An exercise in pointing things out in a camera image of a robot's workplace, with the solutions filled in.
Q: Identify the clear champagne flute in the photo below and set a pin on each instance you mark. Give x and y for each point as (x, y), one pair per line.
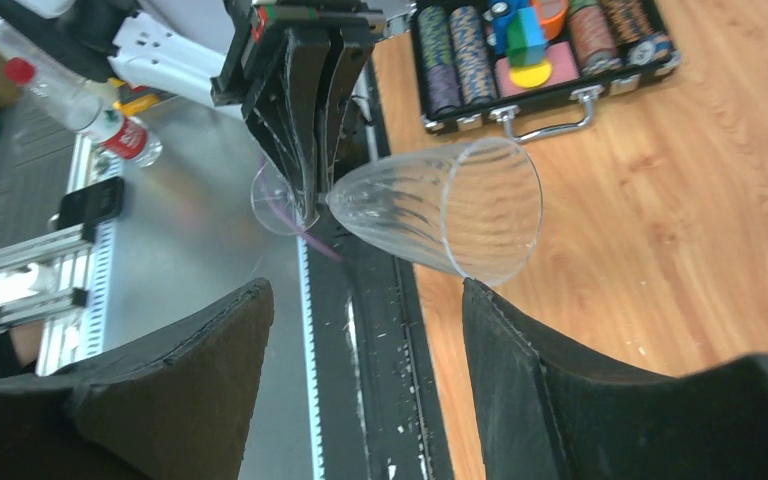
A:
(472, 209)

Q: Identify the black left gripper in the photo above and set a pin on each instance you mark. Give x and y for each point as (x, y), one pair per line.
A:
(278, 53)

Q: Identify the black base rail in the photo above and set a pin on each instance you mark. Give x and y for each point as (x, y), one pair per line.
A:
(375, 408)

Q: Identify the black poker chip case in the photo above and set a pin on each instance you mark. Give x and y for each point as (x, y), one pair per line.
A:
(606, 48)

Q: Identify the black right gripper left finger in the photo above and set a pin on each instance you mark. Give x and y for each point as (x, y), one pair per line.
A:
(174, 404)

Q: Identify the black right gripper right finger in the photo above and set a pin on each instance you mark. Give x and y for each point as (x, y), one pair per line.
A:
(549, 407)

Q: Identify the plastic water bottle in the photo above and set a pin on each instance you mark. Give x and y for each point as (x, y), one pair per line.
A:
(67, 98)

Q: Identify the black smartphone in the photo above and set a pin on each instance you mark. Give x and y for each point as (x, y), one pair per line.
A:
(92, 204)

